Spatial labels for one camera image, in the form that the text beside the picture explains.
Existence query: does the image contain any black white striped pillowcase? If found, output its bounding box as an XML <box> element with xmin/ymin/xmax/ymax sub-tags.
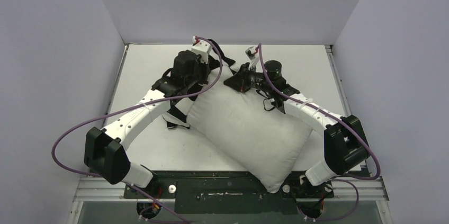
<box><xmin>162</xmin><ymin>98</ymin><xmax>194</xmax><ymax>130</ymax></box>

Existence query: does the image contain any white pillow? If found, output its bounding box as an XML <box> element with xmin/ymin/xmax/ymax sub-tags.
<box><xmin>187</xmin><ymin>71</ymin><xmax>312</xmax><ymax>193</ymax></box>

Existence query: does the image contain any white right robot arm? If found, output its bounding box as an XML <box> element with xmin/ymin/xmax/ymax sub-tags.
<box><xmin>224</xmin><ymin>60</ymin><xmax>370</xmax><ymax>196</ymax></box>

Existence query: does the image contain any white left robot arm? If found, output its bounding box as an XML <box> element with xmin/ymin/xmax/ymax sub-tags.
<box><xmin>84</xmin><ymin>48</ymin><xmax>225</xmax><ymax>198</ymax></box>

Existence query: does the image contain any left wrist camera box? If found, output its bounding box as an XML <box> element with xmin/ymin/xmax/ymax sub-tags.
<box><xmin>191</xmin><ymin>37</ymin><xmax>217</xmax><ymax>59</ymax></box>

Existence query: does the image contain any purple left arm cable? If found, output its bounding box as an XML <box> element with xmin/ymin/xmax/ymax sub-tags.
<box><xmin>50</xmin><ymin>35</ymin><xmax>226</xmax><ymax>176</ymax></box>

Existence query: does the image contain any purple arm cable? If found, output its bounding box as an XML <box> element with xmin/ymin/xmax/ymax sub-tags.
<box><xmin>50</xmin><ymin>35</ymin><xmax>226</xmax><ymax>176</ymax></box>
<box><xmin>255</xmin><ymin>43</ymin><xmax>382</xmax><ymax>181</ymax></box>

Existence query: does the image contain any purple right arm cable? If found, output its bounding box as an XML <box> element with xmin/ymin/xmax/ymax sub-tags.
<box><xmin>255</xmin><ymin>43</ymin><xmax>382</xmax><ymax>181</ymax></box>

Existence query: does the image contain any black metal base rail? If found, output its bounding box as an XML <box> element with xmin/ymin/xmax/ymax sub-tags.
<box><xmin>76</xmin><ymin>169</ymin><xmax>388</xmax><ymax>224</ymax></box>

